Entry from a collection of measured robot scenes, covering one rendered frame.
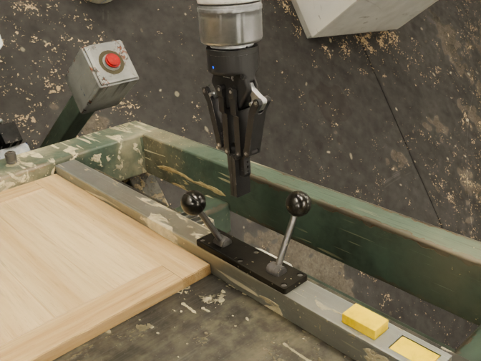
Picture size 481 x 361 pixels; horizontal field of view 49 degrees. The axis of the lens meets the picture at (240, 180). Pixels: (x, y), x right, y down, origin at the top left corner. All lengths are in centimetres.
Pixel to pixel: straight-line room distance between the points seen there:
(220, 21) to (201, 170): 56
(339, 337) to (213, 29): 44
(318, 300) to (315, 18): 267
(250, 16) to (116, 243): 47
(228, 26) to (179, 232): 37
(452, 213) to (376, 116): 81
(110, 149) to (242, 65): 68
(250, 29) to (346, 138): 251
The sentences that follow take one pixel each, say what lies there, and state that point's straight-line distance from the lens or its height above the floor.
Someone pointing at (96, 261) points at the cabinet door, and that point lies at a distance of 93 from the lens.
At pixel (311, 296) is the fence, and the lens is 76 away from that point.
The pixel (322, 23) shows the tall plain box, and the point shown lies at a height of 17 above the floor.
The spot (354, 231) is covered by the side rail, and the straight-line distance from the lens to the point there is 96.
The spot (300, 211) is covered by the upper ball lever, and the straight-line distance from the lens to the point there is 76.
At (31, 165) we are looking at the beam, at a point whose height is 90.
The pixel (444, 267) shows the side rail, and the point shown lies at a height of 158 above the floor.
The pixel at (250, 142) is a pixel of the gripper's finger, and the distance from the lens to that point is 79.
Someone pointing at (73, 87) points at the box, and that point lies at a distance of 155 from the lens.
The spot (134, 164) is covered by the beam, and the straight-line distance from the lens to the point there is 142.
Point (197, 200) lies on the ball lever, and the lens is 78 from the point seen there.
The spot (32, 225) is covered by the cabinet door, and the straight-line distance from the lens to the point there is 110.
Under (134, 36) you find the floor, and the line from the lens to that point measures 272.
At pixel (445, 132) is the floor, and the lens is 400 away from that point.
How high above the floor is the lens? 211
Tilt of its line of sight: 53 degrees down
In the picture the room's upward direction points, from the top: 59 degrees clockwise
